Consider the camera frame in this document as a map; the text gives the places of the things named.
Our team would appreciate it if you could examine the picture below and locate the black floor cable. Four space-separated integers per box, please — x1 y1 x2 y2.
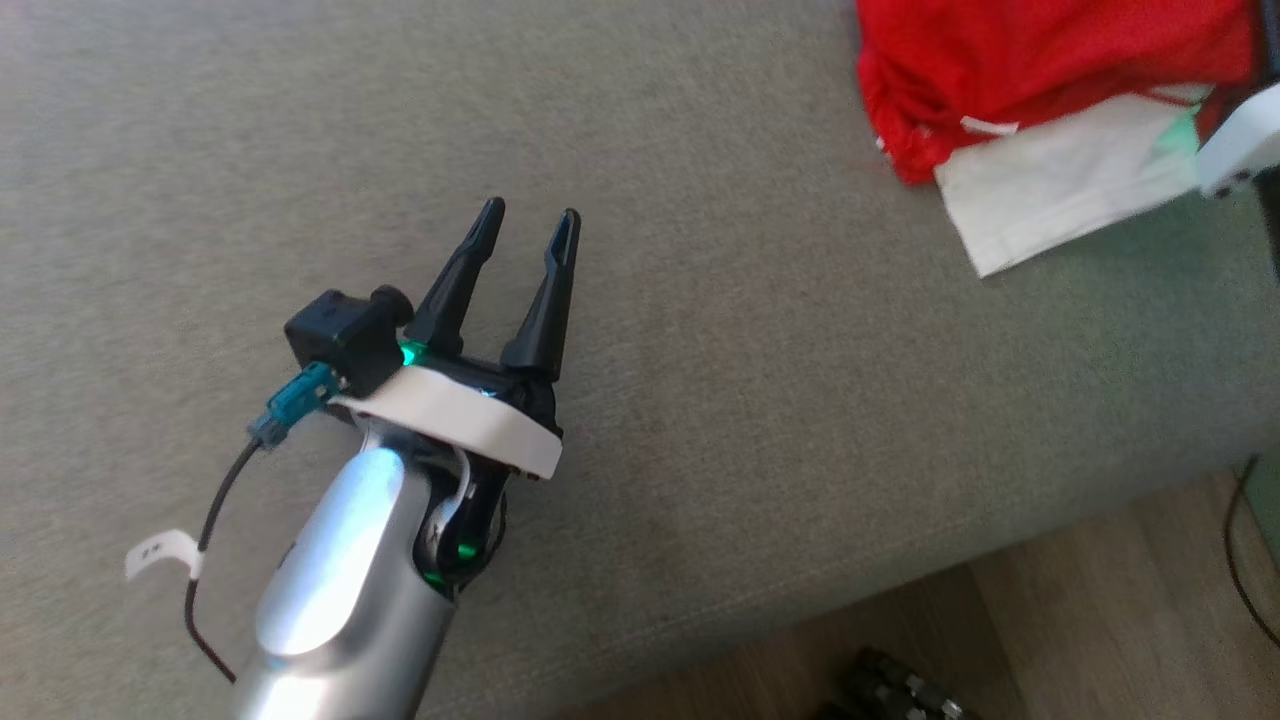
1224 455 1280 651

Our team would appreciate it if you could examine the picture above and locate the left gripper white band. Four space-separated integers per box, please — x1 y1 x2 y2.
330 196 584 481

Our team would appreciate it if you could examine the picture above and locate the white cable label tag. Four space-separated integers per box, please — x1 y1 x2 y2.
124 528 204 584

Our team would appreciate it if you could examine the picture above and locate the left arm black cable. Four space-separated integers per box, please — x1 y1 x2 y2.
183 362 341 687

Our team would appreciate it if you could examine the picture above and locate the red jersey with white sleeves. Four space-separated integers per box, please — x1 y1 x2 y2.
855 0 1261 280

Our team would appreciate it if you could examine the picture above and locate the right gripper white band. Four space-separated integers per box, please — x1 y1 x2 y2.
1196 0 1280 200

